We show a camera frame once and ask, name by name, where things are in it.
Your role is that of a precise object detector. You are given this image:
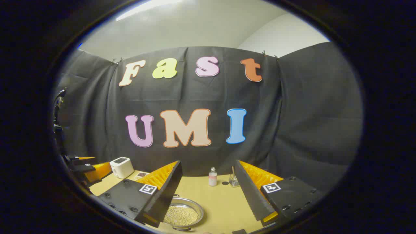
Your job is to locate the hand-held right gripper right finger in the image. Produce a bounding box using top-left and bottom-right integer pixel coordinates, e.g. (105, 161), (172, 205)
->
(234, 160), (325, 227)

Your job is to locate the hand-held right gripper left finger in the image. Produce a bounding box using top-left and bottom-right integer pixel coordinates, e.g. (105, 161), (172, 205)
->
(97, 160), (183, 228)

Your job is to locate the steel pot with black handle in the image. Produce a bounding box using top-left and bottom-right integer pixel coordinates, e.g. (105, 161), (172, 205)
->
(162, 196), (204, 231)

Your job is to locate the pile of soybeans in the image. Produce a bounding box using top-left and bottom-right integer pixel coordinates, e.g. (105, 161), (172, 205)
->
(163, 204), (199, 226)

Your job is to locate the clear bottle pink label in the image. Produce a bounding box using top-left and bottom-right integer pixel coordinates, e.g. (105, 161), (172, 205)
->
(208, 167), (218, 187)

